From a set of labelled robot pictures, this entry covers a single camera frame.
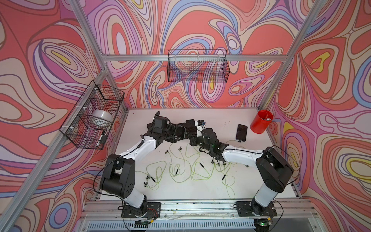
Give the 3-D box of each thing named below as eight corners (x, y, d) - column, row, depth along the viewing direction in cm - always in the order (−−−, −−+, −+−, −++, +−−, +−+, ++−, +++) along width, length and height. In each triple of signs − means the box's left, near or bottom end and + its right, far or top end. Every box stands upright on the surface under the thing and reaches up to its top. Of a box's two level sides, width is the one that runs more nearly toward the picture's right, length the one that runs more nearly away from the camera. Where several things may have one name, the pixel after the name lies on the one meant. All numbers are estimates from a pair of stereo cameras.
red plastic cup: (252, 133, 107) (260, 121, 96) (248, 123, 114) (255, 109, 102) (266, 133, 107) (276, 121, 96) (261, 123, 114) (270, 109, 102)
